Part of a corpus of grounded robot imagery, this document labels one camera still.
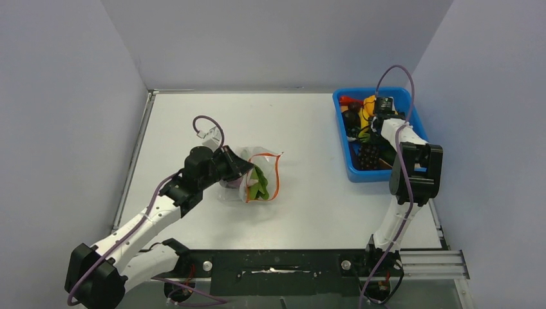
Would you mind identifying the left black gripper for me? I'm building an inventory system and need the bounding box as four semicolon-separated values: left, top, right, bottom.
199;145;254;190

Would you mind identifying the purple eggplant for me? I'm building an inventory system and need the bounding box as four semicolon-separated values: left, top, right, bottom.
222;178;242;189

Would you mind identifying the dark purple plum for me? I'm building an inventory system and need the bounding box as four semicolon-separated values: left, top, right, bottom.
342;110;361;129

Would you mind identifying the clear zip bag orange zipper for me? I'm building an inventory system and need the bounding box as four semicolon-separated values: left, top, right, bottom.
218;146;283;203

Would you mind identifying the green leafy vegetable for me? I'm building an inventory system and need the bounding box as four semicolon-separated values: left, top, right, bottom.
247;165;270;201

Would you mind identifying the yellow banana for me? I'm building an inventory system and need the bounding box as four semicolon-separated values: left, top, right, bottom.
359;108;370;130

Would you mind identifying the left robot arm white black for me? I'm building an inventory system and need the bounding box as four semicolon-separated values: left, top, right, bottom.
64;146;254;308

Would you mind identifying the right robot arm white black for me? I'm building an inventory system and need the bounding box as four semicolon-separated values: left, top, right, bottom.
362;95;443;275

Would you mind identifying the yellow bell pepper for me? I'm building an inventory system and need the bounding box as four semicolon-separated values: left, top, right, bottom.
363;95;377;115

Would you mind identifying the orange carrot toy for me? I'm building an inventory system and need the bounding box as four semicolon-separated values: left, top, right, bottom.
357;127;372;144

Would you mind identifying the blue plastic bin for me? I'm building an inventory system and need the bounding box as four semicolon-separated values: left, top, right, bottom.
332;87;431;184

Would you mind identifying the purple grapes bunch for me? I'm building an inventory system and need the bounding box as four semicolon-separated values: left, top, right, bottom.
357;144;380;171

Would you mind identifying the red chili pepper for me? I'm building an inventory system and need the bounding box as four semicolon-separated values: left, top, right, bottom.
338;95;364;106

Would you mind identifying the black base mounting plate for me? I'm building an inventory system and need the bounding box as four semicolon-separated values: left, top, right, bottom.
166;248;404;300

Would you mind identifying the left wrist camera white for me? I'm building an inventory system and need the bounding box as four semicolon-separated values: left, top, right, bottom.
196;126;222;151

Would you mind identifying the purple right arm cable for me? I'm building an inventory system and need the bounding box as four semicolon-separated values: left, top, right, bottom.
358;64;417;309

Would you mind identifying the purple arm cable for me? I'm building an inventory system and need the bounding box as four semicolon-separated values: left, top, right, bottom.
66;115;225;308
358;64;417;309

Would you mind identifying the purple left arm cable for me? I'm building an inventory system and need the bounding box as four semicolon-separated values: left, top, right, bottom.
66;115;225;308

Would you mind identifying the aluminium table edge rail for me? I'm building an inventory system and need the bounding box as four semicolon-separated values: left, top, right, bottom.
111;89;158;232

